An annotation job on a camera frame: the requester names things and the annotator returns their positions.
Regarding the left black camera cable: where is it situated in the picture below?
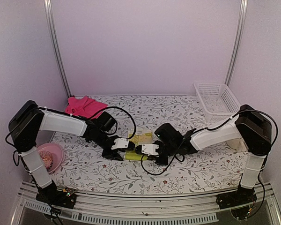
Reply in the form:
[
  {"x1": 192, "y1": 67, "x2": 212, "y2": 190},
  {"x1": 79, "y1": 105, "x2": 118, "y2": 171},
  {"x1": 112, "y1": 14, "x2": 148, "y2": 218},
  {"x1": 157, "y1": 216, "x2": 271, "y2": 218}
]
[{"x1": 89, "y1": 106, "x2": 137, "y2": 141}]

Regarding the right black camera cable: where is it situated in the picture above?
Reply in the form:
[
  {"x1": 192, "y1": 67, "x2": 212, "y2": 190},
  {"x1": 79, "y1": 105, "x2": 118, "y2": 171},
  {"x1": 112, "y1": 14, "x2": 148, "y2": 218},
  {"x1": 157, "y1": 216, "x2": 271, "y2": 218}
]
[{"x1": 140, "y1": 110, "x2": 278, "y2": 175}]

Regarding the right aluminium frame post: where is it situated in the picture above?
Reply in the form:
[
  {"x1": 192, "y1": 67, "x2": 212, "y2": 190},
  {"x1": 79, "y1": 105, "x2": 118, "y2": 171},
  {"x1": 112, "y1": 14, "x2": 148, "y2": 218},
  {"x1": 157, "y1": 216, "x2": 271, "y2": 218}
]
[{"x1": 225, "y1": 0, "x2": 248, "y2": 86}]

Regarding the aluminium frame post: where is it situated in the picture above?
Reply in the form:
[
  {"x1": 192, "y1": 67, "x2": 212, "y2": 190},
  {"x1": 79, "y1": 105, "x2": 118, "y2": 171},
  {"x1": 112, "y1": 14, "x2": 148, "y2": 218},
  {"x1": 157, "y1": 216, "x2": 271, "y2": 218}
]
[
  {"x1": 44, "y1": 0, "x2": 72, "y2": 98},
  {"x1": 225, "y1": 0, "x2": 248, "y2": 86}
]

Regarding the aluminium front rail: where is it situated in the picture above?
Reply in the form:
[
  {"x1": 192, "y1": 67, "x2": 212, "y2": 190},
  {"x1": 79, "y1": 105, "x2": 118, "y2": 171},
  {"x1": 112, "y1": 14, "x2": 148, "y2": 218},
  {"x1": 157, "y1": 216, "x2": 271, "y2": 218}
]
[{"x1": 11, "y1": 182, "x2": 281, "y2": 225}]

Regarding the white plastic mesh basket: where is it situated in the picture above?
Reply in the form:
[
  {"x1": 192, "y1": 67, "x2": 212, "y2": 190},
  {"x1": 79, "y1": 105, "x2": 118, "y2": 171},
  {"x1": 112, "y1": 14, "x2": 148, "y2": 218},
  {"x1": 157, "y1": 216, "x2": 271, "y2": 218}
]
[{"x1": 193, "y1": 82, "x2": 241, "y2": 123}]

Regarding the left aluminium frame post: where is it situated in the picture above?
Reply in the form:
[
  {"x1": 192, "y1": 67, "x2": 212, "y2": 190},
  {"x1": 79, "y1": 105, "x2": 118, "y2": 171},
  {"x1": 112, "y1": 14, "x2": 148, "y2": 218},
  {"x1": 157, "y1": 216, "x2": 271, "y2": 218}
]
[{"x1": 44, "y1": 0, "x2": 72, "y2": 98}]

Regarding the floral patterned table mat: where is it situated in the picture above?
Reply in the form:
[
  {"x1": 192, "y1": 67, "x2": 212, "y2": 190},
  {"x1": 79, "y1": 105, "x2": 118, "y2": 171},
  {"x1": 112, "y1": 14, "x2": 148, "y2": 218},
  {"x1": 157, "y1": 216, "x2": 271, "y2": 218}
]
[{"x1": 52, "y1": 96, "x2": 247, "y2": 195}]

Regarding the brown patterned cupcake liner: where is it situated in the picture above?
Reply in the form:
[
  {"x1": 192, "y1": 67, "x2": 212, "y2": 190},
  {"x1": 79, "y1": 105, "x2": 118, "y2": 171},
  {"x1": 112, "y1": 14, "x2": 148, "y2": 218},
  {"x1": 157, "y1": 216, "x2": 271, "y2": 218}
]
[{"x1": 39, "y1": 150, "x2": 53, "y2": 170}]

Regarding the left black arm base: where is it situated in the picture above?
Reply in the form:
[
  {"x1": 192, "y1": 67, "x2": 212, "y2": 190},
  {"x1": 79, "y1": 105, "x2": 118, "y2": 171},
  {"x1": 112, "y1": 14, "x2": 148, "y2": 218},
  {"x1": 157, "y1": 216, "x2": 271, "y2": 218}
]
[{"x1": 36, "y1": 182, "x2": 77, "y2": 209}]

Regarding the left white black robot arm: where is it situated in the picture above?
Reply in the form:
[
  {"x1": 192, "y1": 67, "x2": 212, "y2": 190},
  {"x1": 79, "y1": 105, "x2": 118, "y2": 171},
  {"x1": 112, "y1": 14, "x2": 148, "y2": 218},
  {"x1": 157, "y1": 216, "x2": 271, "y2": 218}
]
[{"x1": 8, "y1": 100, "x2": 129, "y2": 203}]

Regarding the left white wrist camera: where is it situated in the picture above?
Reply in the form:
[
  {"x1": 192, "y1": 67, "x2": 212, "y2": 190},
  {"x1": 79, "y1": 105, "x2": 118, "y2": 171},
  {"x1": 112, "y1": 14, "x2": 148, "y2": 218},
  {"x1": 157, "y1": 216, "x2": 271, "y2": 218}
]
[{"x1": 111, "y1": 138, "x2": 135, "y2": 151}]

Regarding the black camera cable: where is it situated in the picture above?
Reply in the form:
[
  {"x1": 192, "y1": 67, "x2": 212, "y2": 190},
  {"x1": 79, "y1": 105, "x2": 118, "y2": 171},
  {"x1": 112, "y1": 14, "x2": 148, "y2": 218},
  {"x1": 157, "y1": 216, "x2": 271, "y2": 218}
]
[
  {"x1": 140, "y1": 110, "x2": 278, "y2": 175},
  {"x1": 89, "y1": 106, "x2": 137, "y2": 141}
]

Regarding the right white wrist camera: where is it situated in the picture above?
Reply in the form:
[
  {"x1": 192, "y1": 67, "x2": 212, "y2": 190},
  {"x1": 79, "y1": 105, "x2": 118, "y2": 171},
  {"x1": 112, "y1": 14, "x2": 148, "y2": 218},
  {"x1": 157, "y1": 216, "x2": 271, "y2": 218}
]
[{"x1": 135, "y1": 144, "x2": 159, "y2": 156}]

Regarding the cream ceramic mug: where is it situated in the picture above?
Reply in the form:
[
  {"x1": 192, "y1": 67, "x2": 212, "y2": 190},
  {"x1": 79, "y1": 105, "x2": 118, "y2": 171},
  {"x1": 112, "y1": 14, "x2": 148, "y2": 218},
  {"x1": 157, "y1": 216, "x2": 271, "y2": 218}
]
[{"x1": 226, "y1": 138, "x2": 247, "y2": 151}]

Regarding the green white patterned towel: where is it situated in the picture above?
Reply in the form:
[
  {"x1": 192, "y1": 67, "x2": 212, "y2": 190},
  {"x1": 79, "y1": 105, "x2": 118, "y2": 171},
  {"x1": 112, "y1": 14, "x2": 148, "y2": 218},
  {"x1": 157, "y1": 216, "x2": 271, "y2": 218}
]
[{"x1": 124, "y1": 128, "x2": 152, "y2": 161}]

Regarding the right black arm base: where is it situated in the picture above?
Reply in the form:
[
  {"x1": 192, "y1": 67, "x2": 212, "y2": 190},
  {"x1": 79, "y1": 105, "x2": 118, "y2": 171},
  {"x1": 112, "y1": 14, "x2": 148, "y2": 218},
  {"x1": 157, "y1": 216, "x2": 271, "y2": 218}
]
[{"x1": 216, "y1": 185, "x2": 257, "y2": 209}]

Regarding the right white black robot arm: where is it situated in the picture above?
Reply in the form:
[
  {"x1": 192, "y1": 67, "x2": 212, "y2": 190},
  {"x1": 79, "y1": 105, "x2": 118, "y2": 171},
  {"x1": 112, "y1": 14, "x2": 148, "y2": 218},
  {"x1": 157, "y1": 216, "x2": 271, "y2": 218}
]
[{"x1": 154, "y1": 105, "x2": 275, "y2": 204}]

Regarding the pink red towel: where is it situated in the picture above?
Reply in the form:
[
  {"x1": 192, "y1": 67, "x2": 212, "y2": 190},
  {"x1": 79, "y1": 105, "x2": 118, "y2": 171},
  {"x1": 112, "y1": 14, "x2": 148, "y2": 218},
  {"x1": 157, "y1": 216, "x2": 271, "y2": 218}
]
[{"x1": 65, "y1": 96, "x2": 107, "y2": 118}]

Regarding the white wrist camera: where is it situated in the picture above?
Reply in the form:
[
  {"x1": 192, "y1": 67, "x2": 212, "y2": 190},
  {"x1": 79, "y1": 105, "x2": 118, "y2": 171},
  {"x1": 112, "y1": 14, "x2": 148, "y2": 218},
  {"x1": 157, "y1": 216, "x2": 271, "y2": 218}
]
[
  {"x1": 135, "y1": 144, "x2": 159, "y2": 156},
  {"x1": 111, "y1": 138, "x2": 135, "y2": 151}
]

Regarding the pink plastic bowl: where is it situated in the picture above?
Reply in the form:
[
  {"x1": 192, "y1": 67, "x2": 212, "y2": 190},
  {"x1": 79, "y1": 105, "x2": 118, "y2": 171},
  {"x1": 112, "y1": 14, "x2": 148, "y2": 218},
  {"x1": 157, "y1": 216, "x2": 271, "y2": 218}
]
[{"x1": 37, "y1": 143, "x2": 64, "y2": 174}]

